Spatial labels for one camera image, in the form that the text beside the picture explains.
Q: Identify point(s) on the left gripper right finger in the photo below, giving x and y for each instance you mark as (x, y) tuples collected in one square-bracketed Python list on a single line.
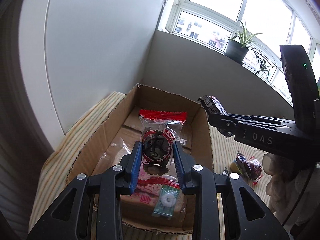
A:
[(224, 202)]

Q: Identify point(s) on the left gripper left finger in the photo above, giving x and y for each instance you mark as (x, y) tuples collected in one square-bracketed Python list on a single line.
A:
[(70, 214)]

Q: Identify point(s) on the packaged bread slice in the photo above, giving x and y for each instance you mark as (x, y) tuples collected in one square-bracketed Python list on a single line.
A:
[(146, 194)]

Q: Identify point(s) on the green mint candy packet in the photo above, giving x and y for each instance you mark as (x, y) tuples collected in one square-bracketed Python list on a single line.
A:
[(167, 201)]

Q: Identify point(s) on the red clear snack packet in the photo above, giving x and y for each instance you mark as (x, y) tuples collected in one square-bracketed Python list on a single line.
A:
[(251, 169)]

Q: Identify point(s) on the red date snack packet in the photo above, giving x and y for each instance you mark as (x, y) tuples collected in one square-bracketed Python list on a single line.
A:
[(160, 130)]

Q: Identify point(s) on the green jelly cup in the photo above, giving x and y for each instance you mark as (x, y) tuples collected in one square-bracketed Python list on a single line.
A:
[(235, 168)]

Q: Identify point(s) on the Snickers bar brown wrapper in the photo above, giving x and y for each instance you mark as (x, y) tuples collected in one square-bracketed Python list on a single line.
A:
[(212, 105)]

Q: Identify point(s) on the white gloved right hand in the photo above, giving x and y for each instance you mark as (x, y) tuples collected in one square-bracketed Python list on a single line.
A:
[(293, 200)]

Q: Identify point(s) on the striped yellow tablecloth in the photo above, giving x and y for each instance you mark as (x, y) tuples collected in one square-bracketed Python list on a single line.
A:
[(53, 178)]

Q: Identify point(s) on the brown cardboard box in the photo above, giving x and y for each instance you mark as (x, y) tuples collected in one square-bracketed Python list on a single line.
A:
[(123, 122)]

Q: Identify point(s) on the potted spider plant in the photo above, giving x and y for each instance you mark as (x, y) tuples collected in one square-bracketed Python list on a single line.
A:
[(241, 43)]

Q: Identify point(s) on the white cabinet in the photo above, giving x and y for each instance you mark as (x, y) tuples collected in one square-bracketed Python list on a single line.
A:
[(89, 48)]

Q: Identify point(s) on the window frame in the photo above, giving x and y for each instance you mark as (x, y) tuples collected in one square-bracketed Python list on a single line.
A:
[(269, 24)]

